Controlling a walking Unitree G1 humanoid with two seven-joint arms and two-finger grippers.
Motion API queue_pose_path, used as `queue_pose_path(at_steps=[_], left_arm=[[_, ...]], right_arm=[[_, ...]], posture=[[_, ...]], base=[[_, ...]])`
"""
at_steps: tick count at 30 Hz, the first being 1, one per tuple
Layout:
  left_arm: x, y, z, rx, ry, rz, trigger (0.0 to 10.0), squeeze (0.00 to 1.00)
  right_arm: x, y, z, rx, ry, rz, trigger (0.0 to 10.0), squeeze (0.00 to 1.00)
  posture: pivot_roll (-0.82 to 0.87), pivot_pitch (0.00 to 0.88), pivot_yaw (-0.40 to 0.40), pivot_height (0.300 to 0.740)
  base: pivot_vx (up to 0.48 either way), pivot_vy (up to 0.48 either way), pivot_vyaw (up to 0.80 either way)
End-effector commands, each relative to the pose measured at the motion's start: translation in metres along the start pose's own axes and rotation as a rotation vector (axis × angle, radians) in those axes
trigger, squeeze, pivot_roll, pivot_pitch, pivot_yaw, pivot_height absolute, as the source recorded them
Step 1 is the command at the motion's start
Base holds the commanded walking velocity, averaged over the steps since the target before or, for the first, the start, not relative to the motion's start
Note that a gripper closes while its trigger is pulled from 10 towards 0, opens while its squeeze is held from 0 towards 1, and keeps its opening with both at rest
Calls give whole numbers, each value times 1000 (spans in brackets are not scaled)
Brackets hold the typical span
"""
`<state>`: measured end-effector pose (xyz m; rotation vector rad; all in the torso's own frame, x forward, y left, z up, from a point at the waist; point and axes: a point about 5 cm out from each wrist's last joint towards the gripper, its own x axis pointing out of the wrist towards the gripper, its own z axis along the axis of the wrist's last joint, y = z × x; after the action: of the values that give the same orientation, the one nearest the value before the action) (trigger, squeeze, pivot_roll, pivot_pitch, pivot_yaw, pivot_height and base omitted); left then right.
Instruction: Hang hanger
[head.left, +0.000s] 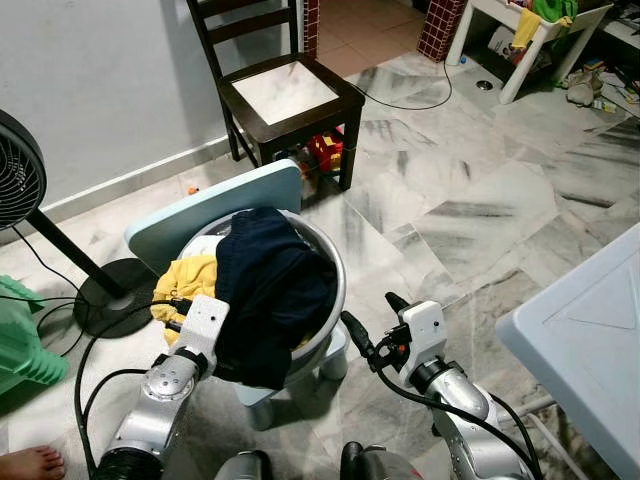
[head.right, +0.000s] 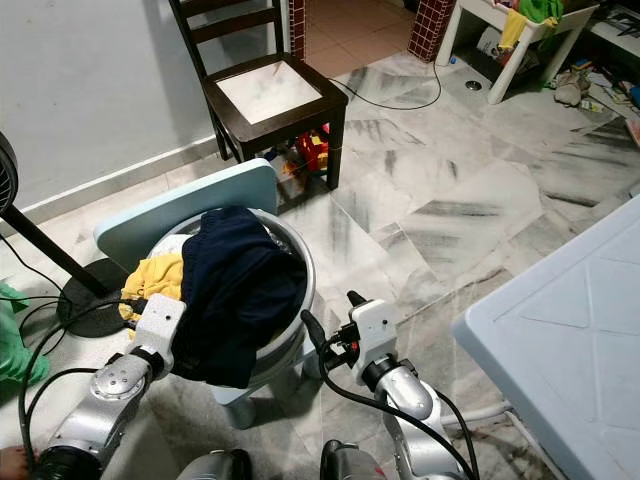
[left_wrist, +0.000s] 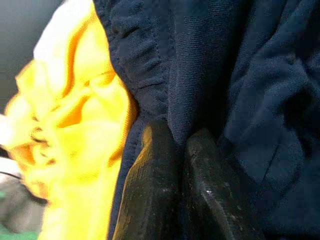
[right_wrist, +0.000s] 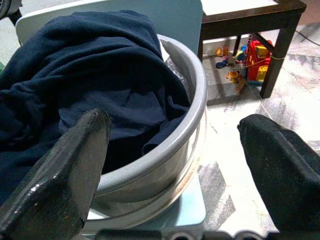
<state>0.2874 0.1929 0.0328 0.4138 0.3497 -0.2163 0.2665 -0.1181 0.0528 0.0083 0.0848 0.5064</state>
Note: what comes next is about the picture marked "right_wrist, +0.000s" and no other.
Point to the light blue plastic chair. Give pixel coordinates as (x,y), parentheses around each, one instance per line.
(180,20)

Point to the black standing fan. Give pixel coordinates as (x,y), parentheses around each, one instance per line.
(3,7)

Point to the navy blue shirt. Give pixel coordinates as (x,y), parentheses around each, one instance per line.
(100,62)

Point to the colourful small toy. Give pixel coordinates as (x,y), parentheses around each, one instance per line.
(240,53)

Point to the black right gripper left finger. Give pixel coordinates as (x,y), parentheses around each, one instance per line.
(62,180)

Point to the small orange toy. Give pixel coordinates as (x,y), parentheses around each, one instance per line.
(221,51)

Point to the grey metal basin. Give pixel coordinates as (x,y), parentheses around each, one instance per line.
(175,140)

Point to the small blue toy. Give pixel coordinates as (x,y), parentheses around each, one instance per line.
(222,64)

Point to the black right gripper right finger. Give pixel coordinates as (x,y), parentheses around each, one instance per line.
(287,175)

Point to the dark wooden side table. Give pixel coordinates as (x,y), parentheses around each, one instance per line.
(287,27)

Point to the yellow toy figure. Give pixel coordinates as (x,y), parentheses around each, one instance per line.
(235,77)

